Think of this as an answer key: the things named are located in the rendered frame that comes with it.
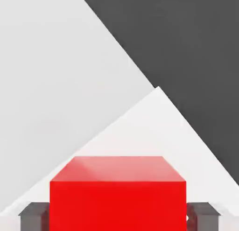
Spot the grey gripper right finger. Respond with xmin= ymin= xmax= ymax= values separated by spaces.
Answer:
xmin=186 ymin=202 xmax=239 ymax=231

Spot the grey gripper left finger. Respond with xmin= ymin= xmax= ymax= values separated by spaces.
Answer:
xmin=0 ymin=202 xmax=50 ymax=231

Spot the small red cube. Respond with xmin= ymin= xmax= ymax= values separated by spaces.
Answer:
xmin=49 ymin=155 xmax=187 ymax=231

